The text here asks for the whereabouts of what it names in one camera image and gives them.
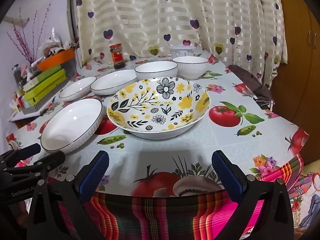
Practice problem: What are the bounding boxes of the dark window frame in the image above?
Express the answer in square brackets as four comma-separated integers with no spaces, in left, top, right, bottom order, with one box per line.
[66,0,81,68]

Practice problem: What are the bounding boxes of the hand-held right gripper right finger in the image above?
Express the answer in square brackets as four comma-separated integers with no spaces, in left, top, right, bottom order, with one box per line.
[211,150,294,240]

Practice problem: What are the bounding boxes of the dark green and white box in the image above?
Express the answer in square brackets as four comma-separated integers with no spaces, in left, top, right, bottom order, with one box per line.
[23,64,62,85]

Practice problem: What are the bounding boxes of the vegetable-print tablecloth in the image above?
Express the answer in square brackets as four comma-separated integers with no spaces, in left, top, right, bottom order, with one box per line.
[5,47,310,198]

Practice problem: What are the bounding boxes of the cream heart-print curtain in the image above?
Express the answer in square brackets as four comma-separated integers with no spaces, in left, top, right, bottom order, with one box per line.
[75,0,288,85]

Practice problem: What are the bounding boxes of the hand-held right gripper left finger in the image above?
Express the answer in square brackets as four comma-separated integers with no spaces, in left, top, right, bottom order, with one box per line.
[28,150,110,240]

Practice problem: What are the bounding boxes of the wooden cabinet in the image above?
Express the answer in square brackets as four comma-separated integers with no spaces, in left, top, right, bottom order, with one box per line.
[271,0,320,160]

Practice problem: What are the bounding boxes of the white black-rimmed plate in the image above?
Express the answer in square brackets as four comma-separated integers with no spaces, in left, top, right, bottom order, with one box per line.
[41,98,103,155]
[90,69,138,96]
[59,76,97,102]

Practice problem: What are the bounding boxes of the brown chair back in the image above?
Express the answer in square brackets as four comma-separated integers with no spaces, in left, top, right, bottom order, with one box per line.
[228,64,274,110]

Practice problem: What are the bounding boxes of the pink decorative branches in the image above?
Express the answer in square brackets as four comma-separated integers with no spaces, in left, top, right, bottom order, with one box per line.
[6,2,52,63]

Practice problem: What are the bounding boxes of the lime green box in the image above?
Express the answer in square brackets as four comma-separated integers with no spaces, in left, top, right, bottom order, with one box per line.
[25,78,67,105]
[24,69,66,93]

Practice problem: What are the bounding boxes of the pile of packets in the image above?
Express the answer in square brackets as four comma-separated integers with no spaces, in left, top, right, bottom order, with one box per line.
[37,29,78,55]

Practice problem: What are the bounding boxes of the pink plaid cloth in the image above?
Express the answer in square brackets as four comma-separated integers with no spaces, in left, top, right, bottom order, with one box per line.
[15,152,304,240]

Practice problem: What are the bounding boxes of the white ribbed bowl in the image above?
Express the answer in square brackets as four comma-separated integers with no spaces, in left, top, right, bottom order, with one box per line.
[172,56,208,80]
[135,61,178,82]

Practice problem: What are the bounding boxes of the orange box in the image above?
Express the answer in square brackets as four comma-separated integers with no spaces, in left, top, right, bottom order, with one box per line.
[37,49,75,72]

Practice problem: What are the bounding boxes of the yellow floral deep plate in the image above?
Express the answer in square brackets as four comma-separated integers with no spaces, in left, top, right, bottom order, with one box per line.
[106,77,211,139]

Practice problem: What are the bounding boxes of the printed fabric cushion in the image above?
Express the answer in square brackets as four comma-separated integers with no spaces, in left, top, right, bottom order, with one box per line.
[287,160,320,238]

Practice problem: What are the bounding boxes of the white plastic tub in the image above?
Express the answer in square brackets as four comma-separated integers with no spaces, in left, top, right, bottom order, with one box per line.
[169,44,196,58]

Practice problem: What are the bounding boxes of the black-white striped box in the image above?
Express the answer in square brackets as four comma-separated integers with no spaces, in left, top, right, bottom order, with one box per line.
[21,90,63,113]

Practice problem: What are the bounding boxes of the red-label sauce jar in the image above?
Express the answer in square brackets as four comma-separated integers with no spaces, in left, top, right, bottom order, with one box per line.
[109,43,126,70]

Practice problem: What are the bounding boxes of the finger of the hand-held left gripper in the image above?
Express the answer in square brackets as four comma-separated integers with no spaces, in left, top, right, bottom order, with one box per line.
[0,143,42,167]
[0,151,66,180]

